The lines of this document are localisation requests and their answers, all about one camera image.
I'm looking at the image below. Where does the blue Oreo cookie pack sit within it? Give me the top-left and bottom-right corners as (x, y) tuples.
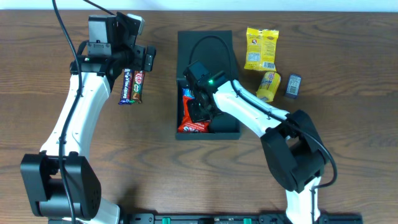
(182, 88), (195, 100)

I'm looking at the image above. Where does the dark green box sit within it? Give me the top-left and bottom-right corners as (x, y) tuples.
(175, 30), (241, 141)

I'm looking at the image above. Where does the red Hacks candy bag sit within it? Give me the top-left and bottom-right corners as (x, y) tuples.
(177, 95), (210, 133)

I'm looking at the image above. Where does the yellow Hacks candy bag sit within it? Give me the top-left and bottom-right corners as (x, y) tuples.
(244, 27), (279, 72)

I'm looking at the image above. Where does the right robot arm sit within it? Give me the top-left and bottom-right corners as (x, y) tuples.
(183, 70), (336, 223)

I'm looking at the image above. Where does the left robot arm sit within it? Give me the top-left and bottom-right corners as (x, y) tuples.
(21, 42), (156, 223)

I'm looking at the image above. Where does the red KitKat bar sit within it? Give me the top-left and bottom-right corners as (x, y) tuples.
(130, 70), (146, 103)

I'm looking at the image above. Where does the purple Dairy Milk bar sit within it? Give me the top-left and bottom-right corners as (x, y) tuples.
(119, 68), (133, 105)

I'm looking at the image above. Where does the yellow Mentos roll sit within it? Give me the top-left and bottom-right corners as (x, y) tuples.
(256, 72), (281, 102)

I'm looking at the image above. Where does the small dark blue box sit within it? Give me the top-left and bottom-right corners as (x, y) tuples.
(285, 73), (302, 99)

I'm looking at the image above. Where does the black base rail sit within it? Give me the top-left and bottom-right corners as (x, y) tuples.
(119, 213), (363, 224)

